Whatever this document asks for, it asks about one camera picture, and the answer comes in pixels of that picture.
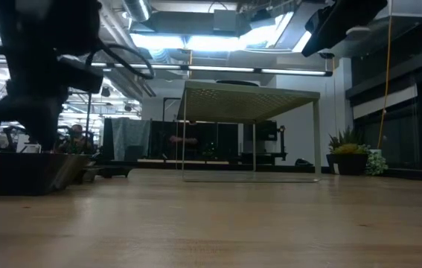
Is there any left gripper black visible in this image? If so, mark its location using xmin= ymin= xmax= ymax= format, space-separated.
xmin=0 ymin=44 xmax=104 ymax=152

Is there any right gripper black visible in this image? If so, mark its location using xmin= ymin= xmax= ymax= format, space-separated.
xmin=301 ymin=0 xmax=389 ymax=58

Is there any black leaf-shaped mini bowl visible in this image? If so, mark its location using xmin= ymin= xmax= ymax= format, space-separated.
xmin=215 ymin=78 xmax=260 ymax=88

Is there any green perforated metal shelf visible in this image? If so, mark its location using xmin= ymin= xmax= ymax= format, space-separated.
xmin=180 ymin=80 xmax=323 ymax=184

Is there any black monitor on arm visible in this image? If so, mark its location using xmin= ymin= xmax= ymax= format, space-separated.
xmin=243 ymin=119 xmax=279 ymax=143

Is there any person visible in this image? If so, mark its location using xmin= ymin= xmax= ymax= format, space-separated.
xmin=60 ymin=124 xmax=96 ymax=154

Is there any black wavy-edged square plate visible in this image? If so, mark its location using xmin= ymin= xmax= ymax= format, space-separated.
xmin=0 ymin=150 xmax=89 ymax=197

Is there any grey hanging cloth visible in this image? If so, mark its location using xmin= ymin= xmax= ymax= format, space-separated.
xmin=102 ymin=116 xmax=153 ymax=162

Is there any grey ceiling box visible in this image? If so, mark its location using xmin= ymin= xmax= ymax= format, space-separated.
xmin=212 ymin=9 xmax=240 ymax=34

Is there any long tube light bar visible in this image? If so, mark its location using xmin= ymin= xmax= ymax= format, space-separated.
xmin=100 ymin=61 xmax=333 ymax=78

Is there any bright ceiling light panel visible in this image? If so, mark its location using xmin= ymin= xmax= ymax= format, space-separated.
xmin=129 ymin=30 xmax=284 ymax=53

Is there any potted succulent plant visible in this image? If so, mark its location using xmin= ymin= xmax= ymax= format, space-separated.
xmin=325 ymin=126 xmax=389 ymax=176

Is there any dark background desk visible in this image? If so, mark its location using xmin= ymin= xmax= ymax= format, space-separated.
xmin=238 ymin=150 xmax=289 ymax=165

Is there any person's hand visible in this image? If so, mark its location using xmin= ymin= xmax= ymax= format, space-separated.
xmin=168 ymin=135 xmax=199 ymax=147

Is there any yellow power cord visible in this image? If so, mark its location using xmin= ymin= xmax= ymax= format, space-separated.
xmin=377 ymin=0 xmax=394 ymax=150

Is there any silver spiral ceiling duct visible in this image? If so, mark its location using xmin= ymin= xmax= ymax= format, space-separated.
xmin=98 ymin=0 xmax=156 ymax=100

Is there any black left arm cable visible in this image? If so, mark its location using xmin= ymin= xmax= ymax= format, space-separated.
xmin=86 ymin=39 xmax=156 ymax=81

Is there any short silver round duct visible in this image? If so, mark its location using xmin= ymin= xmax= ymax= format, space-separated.
xmin=123 ymin=0 xmax=152 ymax=23

